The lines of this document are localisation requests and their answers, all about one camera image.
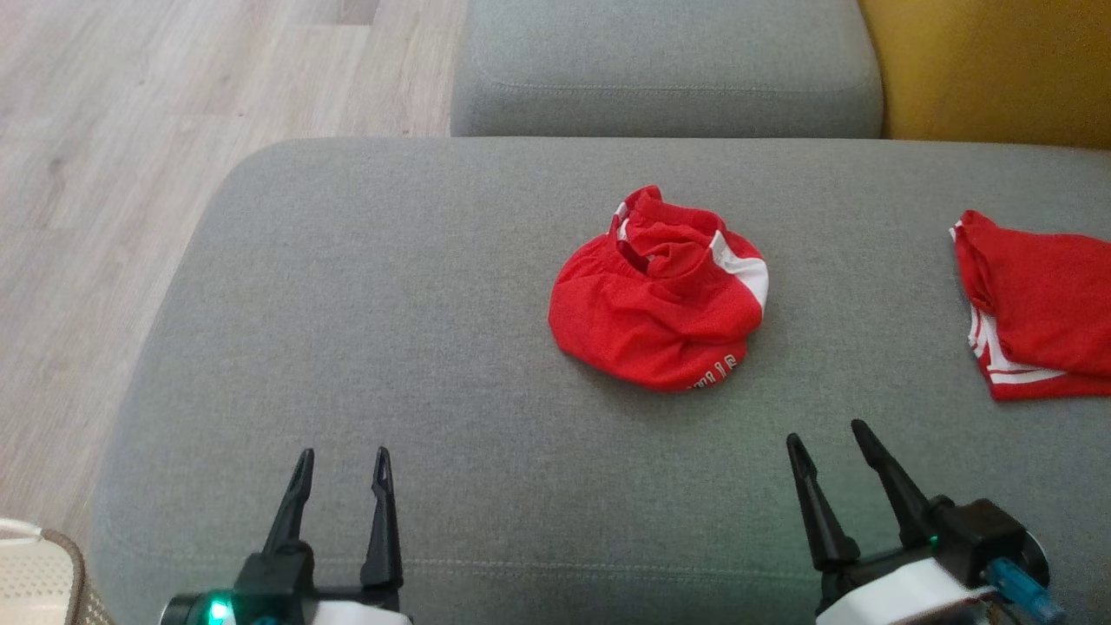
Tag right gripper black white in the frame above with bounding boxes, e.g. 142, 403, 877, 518
786, 419, 1055, 625

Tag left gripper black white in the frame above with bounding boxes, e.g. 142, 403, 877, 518
161, 447, 413, 625

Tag red white jersey shirt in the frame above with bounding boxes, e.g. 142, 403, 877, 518
949, 209, 1111, 402

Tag red mesh shorts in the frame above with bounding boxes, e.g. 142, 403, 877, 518
549, 185, 770, 392

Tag blue connector on right gripper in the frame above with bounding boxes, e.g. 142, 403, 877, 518
985, 557, 1067, 624

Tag grey sofa seat cushion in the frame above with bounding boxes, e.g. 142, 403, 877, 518
91, 137, 1111, 625

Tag woven laundry basket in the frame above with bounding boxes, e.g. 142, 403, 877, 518
0, 518, 114, 625

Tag yellow cushion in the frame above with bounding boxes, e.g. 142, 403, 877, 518
858, 0, 1111, 148

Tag grey sofa back cushion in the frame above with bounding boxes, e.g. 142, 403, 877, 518
450, 0, 884, 140

